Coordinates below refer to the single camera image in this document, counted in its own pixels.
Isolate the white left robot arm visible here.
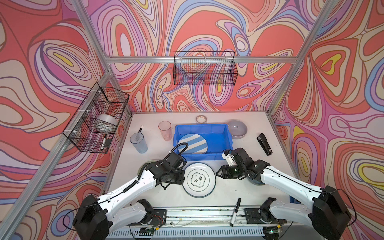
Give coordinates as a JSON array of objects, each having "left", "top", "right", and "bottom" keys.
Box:
[{"left": 73, "top": 152, "right": 187, "bottom": 240}]

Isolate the blue handheld device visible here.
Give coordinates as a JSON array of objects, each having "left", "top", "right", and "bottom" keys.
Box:
[{"left": 290, "top": 196, "right": 298, "bottom": 204}]

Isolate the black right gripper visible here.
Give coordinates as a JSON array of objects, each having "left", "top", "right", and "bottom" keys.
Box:
[{"left": 215, "top": 164, "right": 246, "bottom": 180}]

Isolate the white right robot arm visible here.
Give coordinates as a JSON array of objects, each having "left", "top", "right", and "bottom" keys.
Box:
[{"left": 216, "top": 148, "right": 352, "bottom": 240}]

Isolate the dark blue ceramic bowl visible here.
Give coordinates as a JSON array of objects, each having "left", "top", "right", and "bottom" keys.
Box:
[{"left": 248, "top": 178, "right": 264, "bottom": 186}]

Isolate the black wire basket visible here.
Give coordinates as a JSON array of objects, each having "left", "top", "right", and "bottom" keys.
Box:
[
  {"left": 63, "top": 83, "right": 130, "bottom": 154},
  {"left": 173, "top": 50, "right": 239, "bottom": 86}
]

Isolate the white tape roll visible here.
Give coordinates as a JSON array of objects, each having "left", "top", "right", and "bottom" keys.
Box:
[{"left": 95, "top": 114, "right": 118, "bottom": 133}]

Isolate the green ceramic bowl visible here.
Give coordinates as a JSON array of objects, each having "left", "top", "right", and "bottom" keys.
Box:
[{"left": 138, "top": 163, "right": 149, "bottom": 180}]

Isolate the blue plastic bin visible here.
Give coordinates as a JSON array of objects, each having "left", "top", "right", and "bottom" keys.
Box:
[{"left": 173, "top": 124, "right": 233, "bottom": 161}]

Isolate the black marker on rail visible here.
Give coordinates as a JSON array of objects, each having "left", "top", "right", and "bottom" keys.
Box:
[{"left": 230, "top": 198, "right": 242, "bottom": 227}]

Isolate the blue white striped plate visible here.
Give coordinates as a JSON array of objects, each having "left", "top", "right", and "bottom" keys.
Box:
[{"left": 178, "top": 134, "right": 208, "bottom": 155}]

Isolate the clear grey plastic cup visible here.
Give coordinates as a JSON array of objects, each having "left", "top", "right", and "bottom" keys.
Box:
[{"left": 130, "top": 133, "right": 148, "bottom": 154}]

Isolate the black wire basket left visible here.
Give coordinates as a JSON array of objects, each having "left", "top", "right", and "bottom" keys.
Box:
[{"left": 63, "top": 83, "right": 130, "bottom": 154}]

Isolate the white plate flower outline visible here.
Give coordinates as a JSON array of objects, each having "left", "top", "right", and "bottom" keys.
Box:
[{"left": 183, "top": 163, "right": 216, "bottom": 198}]

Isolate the grey purple bowl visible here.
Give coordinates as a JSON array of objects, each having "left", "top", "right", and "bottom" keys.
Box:
[{"left": 227, "top": 120, "right": 248, "bottom": 140}]

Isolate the pink translucent cup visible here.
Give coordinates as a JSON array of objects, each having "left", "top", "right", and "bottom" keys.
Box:
[{"left": 158, "top": 121, "right": 172, "bottom": 141}]

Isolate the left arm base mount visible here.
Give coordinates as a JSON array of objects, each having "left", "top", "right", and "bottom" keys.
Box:
[{"left": 123, "top": 199, "right": 167, "bottom": 227}]

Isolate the black wire basket back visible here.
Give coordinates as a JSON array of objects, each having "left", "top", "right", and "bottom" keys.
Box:
[{"left": 173, "top": 50, "right": 239, "bottom": 86}]

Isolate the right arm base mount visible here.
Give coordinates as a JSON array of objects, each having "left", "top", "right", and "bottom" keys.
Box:
[{"left": 243, "top": 198, "right": 287, "bottom": 225}]

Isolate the marker in left basket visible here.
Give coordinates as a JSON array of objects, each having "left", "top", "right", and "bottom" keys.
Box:
[{"left": 100, "top": 134, "right": 107, "bottom": 151}]

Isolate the black stapler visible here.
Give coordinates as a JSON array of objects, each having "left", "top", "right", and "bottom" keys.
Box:
[{"left": 257, "top": 133, "right": 273, "bottom": 156}]

